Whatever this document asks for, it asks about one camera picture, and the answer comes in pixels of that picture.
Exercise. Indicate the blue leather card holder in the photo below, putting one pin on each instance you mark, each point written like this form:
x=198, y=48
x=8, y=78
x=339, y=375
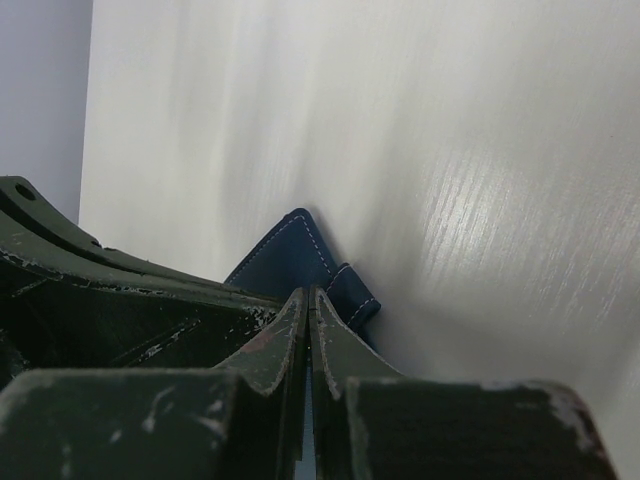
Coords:
x=293, y=263

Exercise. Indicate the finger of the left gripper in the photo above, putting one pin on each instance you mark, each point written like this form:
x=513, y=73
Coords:
x=68, y=302

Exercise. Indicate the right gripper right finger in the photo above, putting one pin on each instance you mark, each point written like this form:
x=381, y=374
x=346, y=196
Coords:
x=373, y=422

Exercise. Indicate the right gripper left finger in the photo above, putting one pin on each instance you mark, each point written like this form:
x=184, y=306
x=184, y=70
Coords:
x=240, y=419

